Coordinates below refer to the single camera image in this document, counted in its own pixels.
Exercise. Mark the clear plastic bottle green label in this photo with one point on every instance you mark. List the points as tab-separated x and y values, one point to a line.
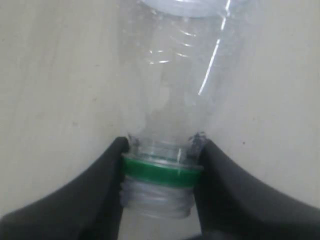
175	59

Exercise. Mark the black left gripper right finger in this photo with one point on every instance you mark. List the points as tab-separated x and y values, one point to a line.
234	205

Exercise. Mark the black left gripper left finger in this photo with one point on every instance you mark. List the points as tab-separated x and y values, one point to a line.
86	208

